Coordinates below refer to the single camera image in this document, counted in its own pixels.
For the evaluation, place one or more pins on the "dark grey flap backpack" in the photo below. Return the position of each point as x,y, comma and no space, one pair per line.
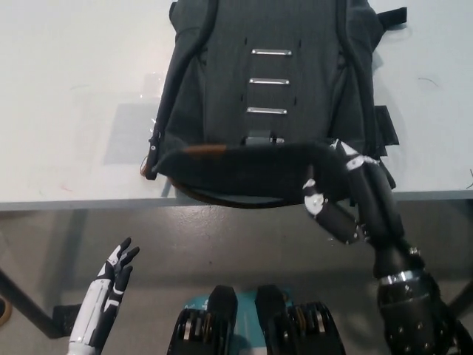
269,92

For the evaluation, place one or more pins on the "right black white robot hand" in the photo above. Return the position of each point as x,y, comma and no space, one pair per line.
380,207

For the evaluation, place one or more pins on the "brown round object on floor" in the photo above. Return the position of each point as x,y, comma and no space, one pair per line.
4,312

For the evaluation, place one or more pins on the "grey rectangular flat sheet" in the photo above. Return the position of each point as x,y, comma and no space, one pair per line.
129,137

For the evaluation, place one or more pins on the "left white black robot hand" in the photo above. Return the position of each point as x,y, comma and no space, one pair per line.
99,299

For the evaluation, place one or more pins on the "black metal table leg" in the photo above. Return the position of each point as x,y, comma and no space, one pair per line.
462,299
33,307

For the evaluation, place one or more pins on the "clear plastic film piece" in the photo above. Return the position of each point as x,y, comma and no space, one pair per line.
152,86

